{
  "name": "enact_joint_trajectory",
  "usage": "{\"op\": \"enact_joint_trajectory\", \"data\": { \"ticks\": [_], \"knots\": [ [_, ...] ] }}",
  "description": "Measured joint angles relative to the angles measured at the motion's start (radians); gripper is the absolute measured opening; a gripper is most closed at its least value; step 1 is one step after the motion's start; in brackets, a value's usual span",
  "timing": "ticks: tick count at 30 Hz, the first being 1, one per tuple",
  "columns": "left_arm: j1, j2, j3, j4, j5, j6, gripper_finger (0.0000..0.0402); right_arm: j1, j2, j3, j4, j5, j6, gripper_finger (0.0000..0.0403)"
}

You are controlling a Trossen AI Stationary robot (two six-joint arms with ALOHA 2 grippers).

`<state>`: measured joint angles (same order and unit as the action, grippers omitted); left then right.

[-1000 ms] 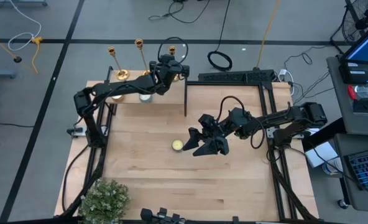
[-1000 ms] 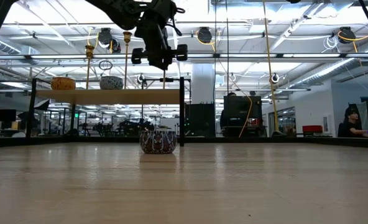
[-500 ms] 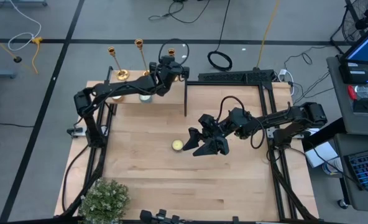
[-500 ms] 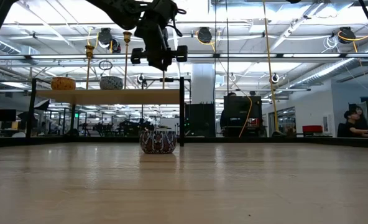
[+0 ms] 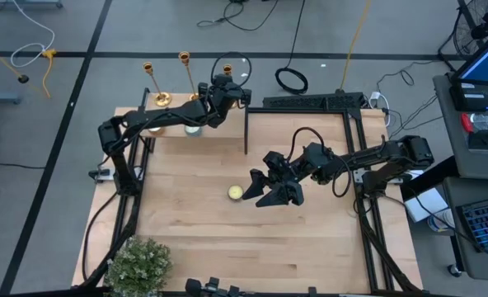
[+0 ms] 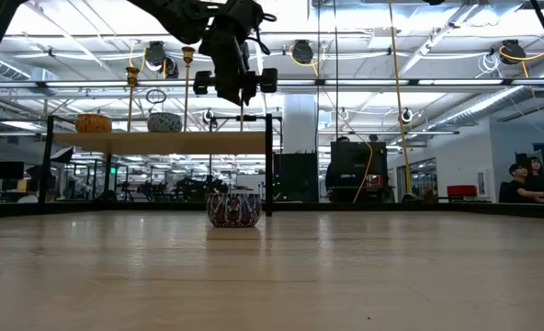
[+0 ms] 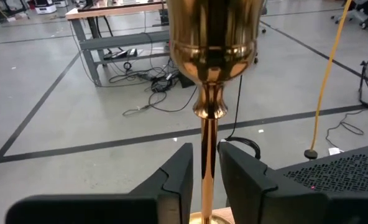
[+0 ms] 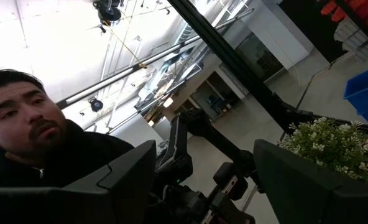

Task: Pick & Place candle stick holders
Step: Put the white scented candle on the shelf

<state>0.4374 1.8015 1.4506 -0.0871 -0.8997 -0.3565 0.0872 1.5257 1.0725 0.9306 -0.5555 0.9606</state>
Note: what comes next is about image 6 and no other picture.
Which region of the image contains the black office chair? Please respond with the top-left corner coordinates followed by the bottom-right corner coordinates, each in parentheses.
top-left (498, 181), bottom-right (515, 204)

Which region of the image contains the red bin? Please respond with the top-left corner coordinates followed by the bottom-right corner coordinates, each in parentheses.
top-left (446, 184), bottom-right (478, 199)

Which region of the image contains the white speckled candle tin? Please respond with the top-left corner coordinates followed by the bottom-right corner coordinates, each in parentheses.
top-left (146, 111), bottom-right (184, 133)

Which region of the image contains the white square column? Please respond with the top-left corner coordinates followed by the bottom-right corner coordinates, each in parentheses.
top-left (282, 94), bottom-right (319, 154)

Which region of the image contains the person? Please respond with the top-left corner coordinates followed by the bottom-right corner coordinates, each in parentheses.
top-left (524, 155), bottom-right (544, 193)
top-left (505, 162), bottom-right (544, 205)

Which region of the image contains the black ceiling cable reel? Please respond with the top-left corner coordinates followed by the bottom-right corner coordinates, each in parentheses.
top-left (290, 39), bottom-right (315, 65)
top-left (143, 40), bottom-right (180, 80)
top-left (499, 40), bottom-right (527, 66)

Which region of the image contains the thin yellow cable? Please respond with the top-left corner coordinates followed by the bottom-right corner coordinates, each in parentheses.
top-left (317, 85), bottom-right (375, 205)

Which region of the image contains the small black monitor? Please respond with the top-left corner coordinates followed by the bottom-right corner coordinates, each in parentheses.
top-left (0, 161), bottom-right (26, 181)

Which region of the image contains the thick yellow hanging cable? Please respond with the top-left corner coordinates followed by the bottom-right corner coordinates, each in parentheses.
top-left (388, 0), bottom-right (423, 204)

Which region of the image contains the wooden shelf with black legs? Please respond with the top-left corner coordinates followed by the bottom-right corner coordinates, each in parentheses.
top-left (38, 113), bottom-right (276, 218)

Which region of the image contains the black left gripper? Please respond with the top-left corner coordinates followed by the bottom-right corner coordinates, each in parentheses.
top-left (193, 27), bottom-right (278, 106)

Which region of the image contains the black television screen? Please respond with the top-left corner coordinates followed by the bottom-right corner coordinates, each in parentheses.
top-left (330, 141), bottom-right (389, 177)

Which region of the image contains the tall gold candlestick holder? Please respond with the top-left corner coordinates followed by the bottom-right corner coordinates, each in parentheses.
top-left (181, 46), bottom-right (197, 133)

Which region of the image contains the grey ventilation duct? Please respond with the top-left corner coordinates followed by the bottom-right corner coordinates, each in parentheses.
top-left (0, 57), bottom-right (60, 85)
top-left (425, 85), bottom-right (544, 132)

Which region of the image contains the black hanging cable loop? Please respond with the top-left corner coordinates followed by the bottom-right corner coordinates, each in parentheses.
top-left (144, 88), bottom-right (168, 106)

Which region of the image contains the medium gold candlestick holder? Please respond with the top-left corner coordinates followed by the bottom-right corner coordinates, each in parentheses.
top-left (124, 66), bottom-right (141, 133)

